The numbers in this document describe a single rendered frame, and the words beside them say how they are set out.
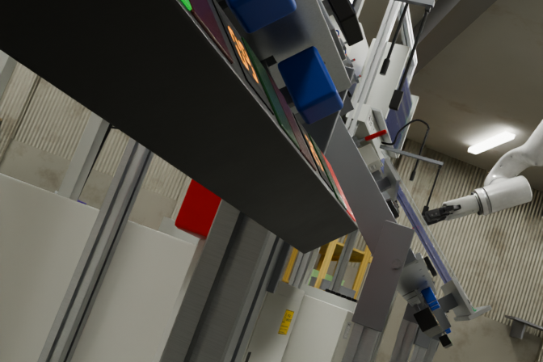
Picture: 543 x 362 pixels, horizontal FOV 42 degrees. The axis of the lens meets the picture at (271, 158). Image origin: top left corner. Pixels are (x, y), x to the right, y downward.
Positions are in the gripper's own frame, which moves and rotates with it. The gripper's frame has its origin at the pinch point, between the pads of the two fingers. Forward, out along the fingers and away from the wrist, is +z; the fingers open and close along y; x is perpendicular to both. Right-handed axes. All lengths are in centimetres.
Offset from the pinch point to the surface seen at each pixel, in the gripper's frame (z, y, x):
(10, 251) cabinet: 88, 95, -6
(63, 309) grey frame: 77, 101, 9
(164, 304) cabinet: 60, 99, 13
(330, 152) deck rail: 24, 101, -4
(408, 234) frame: 17, 108, 14
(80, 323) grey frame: 76, 99, 12
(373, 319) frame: 26, 108, 25
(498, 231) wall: -191, -852, -54
